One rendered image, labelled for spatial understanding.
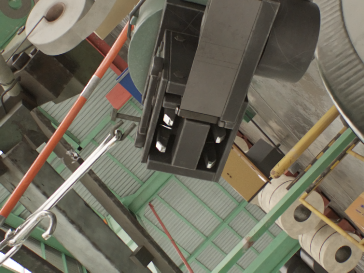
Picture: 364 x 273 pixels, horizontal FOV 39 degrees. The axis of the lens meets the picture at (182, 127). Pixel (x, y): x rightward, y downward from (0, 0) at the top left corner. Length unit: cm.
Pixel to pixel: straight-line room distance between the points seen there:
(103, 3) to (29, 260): 58
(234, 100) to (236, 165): 1017
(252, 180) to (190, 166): 1042
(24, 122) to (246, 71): 81
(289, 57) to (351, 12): 22
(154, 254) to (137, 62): 70
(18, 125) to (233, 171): 957
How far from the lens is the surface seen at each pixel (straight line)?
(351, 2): 67
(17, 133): 119
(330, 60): 60
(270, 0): 41
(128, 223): 120
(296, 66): 45
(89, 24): 110
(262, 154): 1101
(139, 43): 59
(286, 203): 400
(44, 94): 125
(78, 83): 135
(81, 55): 137
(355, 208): 876
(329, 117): 442
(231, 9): 41
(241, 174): 1075
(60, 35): 109
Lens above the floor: 146
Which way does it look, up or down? 1 degrees down
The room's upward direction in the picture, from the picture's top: 136 degrees counter-clockwise
